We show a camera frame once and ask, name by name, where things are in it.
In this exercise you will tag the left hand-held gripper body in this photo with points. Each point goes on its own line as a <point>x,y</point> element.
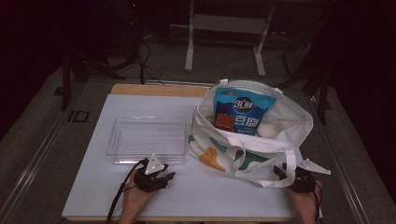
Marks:
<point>148,179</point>

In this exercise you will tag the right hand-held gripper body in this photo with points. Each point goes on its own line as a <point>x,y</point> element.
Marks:
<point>305,179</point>

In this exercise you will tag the clear plastic container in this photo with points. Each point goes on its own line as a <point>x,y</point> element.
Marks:
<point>146,140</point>

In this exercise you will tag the white patterned tote bag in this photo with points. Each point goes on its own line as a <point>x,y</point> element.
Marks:
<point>249,146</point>

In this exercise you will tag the blue snack packet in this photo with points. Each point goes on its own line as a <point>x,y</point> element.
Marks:
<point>246,109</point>

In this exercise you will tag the long brown box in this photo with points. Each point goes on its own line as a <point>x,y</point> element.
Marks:
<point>224,121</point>

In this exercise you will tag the person's left hand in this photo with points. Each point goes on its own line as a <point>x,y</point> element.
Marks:
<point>137,199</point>

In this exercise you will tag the person's right hand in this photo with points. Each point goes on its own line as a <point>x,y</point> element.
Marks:
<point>303,202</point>

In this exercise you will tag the black metal stand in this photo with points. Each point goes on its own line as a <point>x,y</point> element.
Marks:
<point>81,68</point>
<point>314,81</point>

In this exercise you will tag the black floor bracket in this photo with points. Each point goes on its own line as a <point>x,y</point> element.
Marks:
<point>78,116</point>

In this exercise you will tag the white metal table frame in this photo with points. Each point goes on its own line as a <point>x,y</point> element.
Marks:
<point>229,23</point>

